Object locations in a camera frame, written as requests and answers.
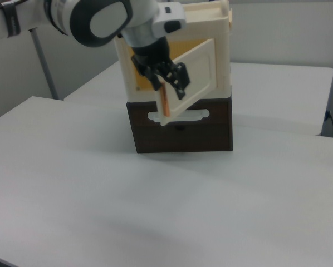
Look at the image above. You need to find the cream plastic cabinet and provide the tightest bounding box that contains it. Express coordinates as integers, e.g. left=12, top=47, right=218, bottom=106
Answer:
left=113, top=0, right=234, bottom=103

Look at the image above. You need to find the black cable by wall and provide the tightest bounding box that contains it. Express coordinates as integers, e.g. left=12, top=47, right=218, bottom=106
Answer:
left=324, top=110, right=333, bottom=139

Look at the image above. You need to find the copper door handle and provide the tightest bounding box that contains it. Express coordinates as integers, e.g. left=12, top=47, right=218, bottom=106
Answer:
left=160, top=81, right=172, bottom=117

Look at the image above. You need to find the black strap on arm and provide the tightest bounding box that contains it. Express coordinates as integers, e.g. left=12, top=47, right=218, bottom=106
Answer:
left=2, top=1, right=21, bottom=38

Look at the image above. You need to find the dark brown drawer box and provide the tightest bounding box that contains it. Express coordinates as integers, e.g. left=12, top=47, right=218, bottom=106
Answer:
left=126, top=91, right=234, bottom=154

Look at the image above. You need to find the cream cabinet door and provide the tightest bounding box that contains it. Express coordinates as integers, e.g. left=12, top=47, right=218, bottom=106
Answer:
left=155, top=37, right=219, bottom=127

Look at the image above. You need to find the grey metal frame pole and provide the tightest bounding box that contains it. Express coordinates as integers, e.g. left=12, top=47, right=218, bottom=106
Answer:
left=29, top=28, right=58, bottom=100

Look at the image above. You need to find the white drawer handle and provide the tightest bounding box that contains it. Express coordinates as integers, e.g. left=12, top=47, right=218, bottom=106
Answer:
left=146, top=109, right=210, bottom=123

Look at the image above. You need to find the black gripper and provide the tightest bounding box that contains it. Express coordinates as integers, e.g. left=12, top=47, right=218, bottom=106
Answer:
left=131, top=37, right=192, bottom=101

